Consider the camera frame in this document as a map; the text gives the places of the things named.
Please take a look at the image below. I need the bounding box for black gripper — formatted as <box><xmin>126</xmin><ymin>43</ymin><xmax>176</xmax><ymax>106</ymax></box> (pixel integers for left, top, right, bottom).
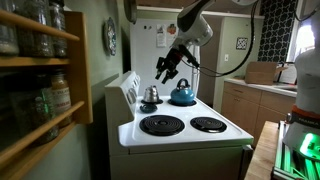
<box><xmin>154</xmin><ymin>47</ymin><xmax>188</xmax><ymax>85</ymax></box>

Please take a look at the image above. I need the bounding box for white electric stove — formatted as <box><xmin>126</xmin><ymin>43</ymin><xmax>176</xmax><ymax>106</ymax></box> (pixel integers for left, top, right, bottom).
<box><xmin>104</xmin><ymin>70</ymin><xmax>255</xmax><ymax>180</ymax></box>

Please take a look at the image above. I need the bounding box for white refrigerator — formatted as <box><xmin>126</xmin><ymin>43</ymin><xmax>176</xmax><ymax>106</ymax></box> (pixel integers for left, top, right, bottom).
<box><xmin>129</xmin><ymin>18</ymin><xmax>202</xmax><ymax>98</ymax></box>

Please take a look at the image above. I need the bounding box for silver tea kettle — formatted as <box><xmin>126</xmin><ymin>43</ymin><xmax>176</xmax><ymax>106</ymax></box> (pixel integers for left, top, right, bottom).
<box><xmin>143</xmin><ymin>85</ymin><xmax>161</xmax><ymax>103</ymax></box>

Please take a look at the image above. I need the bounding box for blue tea kettle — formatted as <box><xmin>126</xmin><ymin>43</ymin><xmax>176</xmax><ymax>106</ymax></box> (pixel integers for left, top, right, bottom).
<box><xmin>170</xmin><ymin>77</ymin><xmax>197</xmax><ymax>105</ymax></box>

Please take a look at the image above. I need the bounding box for black coil burner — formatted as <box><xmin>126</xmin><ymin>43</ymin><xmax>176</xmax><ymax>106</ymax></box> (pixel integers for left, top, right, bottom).
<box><xmin>138</xmin><ymin>114</ymin><xmax>186</xmax><ymax>137</ymax></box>
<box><xmin>140</xmin><ymin>97</ymin><xmax>165</xmax><ymax>106</ymax></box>
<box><xmin>189</xmin><ymin>116</ymin><xmax>228</xmax><ymax>134</ymax></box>
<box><xmin>167</xmin><ymin>98</ymin><xmax>198</xmax><ymax>108</ymax></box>

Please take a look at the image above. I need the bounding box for white paper sheet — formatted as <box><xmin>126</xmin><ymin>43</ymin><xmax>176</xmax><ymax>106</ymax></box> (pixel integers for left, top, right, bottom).
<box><xmin>156</xmin><ymin>24</ymin><xmax>167</xmax><ymax>49</ymax></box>

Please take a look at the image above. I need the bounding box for paper with red picture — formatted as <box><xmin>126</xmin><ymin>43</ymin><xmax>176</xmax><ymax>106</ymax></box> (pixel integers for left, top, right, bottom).
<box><xmin>166</xmin><ymin>22</ymin><xmax>178</xmax><ymax>48</ymax></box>

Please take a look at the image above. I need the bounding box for white knob marked front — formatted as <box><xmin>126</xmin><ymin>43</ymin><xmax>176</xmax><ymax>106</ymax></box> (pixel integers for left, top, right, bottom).
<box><xmin>126</xmin><ymin>91</ymin><xmax>135</xmax><ymax>105</ymax></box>

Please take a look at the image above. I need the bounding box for black hanging frying pan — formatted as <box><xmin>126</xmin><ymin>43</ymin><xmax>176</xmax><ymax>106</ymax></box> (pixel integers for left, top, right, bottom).
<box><xmin>123</xmin><ymin>0</ymin><xmax>139</xmax><ymax>25</ymax></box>

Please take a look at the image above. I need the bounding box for wooden spice rack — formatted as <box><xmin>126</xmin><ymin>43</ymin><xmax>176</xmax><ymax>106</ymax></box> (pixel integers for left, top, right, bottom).
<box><xmin>0</xmin><ymin>9</ymin><xmax>94</xmax><ymax>180</ymax></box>

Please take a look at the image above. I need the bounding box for light wood kitchen cabinet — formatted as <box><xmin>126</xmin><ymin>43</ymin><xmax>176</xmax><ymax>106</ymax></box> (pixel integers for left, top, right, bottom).
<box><xmin>221</xmin><ymin>78</ymin><xmax>298</xmax><ymax>148</ymax></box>

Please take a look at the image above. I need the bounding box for wooden overhead cabinet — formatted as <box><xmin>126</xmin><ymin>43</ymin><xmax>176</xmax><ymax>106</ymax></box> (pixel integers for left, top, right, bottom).
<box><xmin>136</xmin><ymin>0</ymin><xmax>265</xmax><ymax>20</ymax></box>

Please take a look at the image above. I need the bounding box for cardboard box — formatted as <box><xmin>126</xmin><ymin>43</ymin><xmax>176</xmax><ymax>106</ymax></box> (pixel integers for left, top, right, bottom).
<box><xmin>244</xmin><ymin>61</ymin><xmax>288</xmax><ymax>86</ymax></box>

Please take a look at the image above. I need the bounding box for spice jar with beige label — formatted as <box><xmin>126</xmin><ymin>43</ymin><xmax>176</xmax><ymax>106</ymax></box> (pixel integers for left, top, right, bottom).
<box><xmin>49</xmin><ymin>70</ymin><xmax>73</xmax><ymax>128</ymax></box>

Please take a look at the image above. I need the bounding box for black patterned curtain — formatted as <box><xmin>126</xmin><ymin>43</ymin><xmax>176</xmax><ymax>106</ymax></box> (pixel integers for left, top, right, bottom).
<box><xmin>257</xmin><ymin>0</ymin><xmax>299</xmax><ymax>63</ymax></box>

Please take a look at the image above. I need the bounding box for dark glass spice jar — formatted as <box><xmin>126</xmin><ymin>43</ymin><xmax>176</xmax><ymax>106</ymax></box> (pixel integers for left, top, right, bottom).
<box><xmin>9</xmin><ymin>74</ymin><xmax>60</xmax><ymax>146</ymax></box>

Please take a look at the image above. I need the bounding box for window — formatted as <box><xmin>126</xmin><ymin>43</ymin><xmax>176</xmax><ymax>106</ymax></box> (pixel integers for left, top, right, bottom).
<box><xmin>287</xmin><ymin>22</ymin><xmax>316</xmax><ymax>63</ymax></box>

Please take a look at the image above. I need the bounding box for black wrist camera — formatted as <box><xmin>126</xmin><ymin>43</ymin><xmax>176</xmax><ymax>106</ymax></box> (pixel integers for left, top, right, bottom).
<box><xmin>181</xmin><ymin>44</ymin><xmax>201</xmax><ymax>70</ymax></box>

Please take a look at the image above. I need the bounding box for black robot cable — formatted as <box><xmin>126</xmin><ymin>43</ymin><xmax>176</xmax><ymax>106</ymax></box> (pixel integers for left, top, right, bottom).
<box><xmin>186</xmin><ymin>0</ymin><xmax>260</xmax><ymax>78</ymax></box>

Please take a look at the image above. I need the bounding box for patterned square wall tile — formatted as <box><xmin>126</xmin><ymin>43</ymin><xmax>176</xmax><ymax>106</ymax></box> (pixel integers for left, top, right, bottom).
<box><xmin>235</xmin><ymin>36</ymin><xmax>249</xmax><ymax>51</ymax></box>

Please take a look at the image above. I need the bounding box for metal robot mount base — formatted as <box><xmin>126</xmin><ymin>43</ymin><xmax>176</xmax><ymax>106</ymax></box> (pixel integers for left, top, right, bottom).
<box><xmin>271</xmin><ymin>120</ymin><xmax>320</xmax><ymax>180</ymax></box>

